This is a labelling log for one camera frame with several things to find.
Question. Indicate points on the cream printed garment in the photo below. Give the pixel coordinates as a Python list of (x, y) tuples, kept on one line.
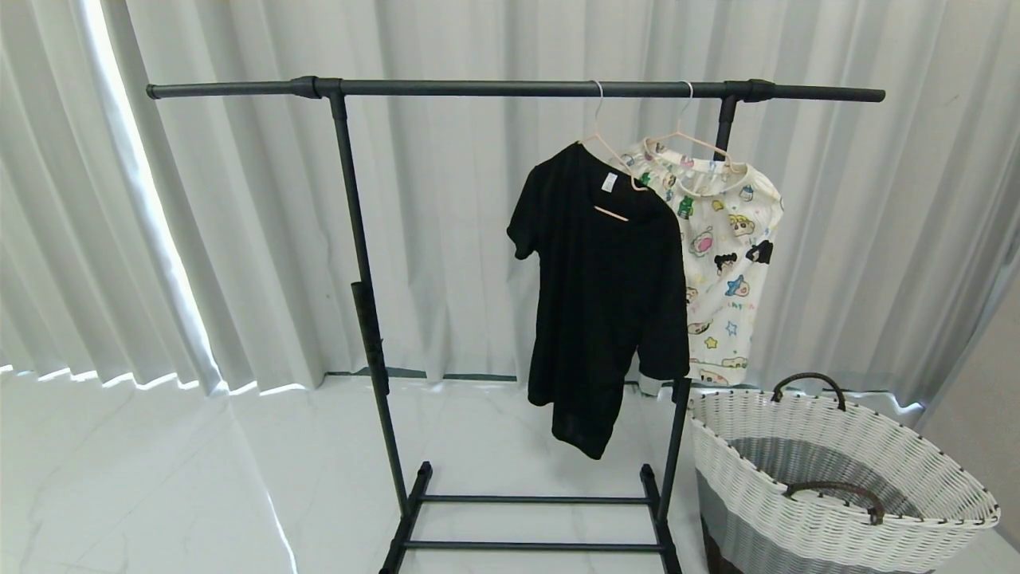
[(733, 263)]

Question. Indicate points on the black clothes rack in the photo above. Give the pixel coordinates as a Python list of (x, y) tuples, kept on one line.
[(478, 88)]

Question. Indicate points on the white laundry basket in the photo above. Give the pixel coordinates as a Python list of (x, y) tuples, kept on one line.
[(797, 422)]

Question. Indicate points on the pink clothes hanger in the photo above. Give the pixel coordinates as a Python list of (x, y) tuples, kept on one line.
[(679, 131), (612, 214)]

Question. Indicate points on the black garment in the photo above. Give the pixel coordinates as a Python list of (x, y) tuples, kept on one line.
[(598, 319)]

